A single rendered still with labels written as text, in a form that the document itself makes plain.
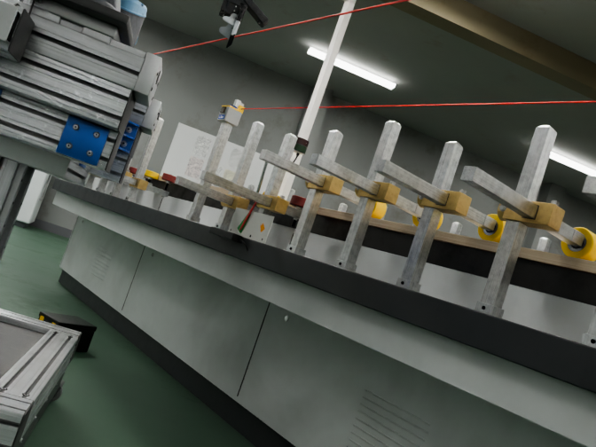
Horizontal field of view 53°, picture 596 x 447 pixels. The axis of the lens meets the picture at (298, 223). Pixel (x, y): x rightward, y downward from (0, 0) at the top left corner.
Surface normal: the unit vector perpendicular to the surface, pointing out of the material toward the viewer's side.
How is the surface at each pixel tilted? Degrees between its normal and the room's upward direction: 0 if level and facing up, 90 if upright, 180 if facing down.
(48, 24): 90
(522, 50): 90
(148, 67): 90
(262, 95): 90
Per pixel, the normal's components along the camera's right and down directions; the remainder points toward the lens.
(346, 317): -0.74, -0.30
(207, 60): 0.22, 0.00
